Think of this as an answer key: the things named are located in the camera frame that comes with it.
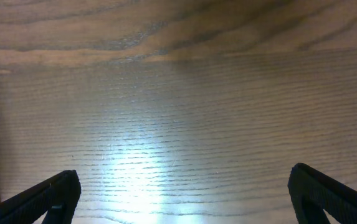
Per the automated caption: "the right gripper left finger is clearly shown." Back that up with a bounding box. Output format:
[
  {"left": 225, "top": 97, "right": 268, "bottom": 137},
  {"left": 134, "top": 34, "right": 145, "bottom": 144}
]
[{"left": 0, "top": 170, "right": 81, "bottom": 224}]

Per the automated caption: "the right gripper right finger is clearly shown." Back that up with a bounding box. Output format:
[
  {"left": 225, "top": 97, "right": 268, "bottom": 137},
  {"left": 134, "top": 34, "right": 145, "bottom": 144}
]
[{"left": 288, "top": 163, "right": 357, "bottom": 224}]

